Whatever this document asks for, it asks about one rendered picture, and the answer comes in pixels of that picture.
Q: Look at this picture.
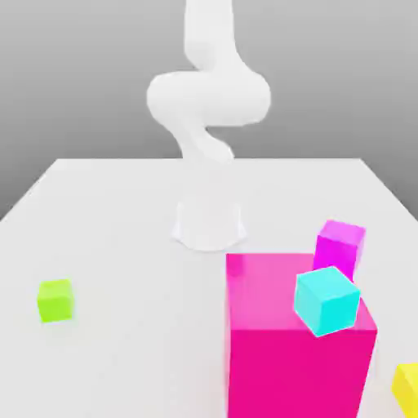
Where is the small magenta cube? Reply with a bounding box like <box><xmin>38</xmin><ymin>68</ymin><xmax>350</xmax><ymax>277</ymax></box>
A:
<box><xmin>312</xmin><ymin>219</ymin><xmax>367</xmax><ymax>283</ymax></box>

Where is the small cyan cube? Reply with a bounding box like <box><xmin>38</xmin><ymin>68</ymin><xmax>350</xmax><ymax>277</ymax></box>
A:
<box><xmin>292</xmin><ymin>265</ymin><xmax>362</xmax><ymax>338</ymax></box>

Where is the small lime green cube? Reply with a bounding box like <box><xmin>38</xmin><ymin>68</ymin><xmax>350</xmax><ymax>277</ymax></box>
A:
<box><xmin>36</xmin><ymin>278</ymin><xmax>75</xmax><ymax>324</ymax></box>

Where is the small yellow cube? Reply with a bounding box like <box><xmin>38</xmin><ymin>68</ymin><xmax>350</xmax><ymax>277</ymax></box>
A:
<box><xmin>390</xmin><ymin>362</ymin><xmax>418</xmax><ymax>418</ymax></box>

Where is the large pink box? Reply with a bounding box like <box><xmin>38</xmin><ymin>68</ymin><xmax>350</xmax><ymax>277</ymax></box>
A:
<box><xmin>225</xmin><ymin>252</ymin><xmax>379</xmax><ymax>418</ymax></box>

